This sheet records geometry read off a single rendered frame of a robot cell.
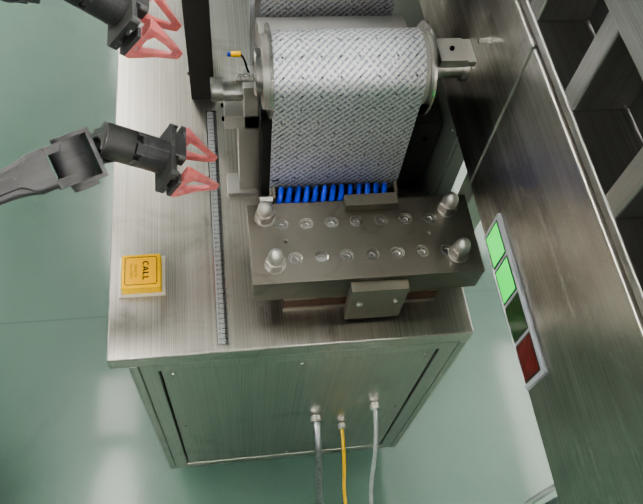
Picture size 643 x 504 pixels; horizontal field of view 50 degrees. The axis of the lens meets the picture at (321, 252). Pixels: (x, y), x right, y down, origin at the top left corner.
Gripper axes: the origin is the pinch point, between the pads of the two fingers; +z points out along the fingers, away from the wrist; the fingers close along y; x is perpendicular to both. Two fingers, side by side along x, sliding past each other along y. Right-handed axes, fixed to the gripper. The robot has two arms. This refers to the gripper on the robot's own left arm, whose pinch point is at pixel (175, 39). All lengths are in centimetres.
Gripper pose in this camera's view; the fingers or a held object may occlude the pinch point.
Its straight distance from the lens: 108.7
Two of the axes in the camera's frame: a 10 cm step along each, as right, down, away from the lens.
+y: 1.3, 8.5, -5.1
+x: 7.0, -4.4, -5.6
